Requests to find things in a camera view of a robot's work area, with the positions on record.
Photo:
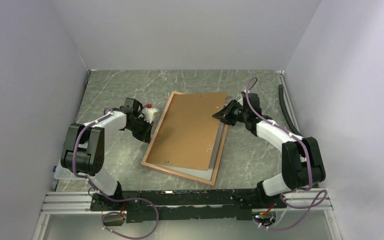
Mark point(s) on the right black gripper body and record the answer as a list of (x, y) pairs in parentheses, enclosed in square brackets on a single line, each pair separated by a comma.
[(237, 114)]

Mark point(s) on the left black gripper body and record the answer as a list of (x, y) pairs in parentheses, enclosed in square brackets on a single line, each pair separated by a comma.
[(140, 128)]

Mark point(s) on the brown backing board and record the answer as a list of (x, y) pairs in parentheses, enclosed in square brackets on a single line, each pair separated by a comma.
[(186, 132)]

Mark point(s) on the pink wooden picture frame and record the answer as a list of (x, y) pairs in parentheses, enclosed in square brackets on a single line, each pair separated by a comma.
[(190, 177)]

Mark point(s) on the seascape photo print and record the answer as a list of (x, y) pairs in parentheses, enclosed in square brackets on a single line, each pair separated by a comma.
[(202, 174)]

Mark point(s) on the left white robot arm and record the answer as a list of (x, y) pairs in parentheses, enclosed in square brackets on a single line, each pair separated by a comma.
[(83, 152)]

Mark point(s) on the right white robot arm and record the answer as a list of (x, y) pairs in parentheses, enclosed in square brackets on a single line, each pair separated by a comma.
[(301, 161)]

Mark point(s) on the black foam tube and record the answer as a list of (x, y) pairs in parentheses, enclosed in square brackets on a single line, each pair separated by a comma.
[(285, 111)]

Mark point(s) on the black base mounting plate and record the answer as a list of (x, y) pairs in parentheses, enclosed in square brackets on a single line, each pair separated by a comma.
[(149, 205)]

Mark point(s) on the clear plastic screw box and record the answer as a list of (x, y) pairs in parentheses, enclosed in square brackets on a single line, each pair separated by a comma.
[(61, 173)]

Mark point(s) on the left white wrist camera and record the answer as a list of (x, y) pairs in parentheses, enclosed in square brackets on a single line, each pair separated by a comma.
[(149, 112)]

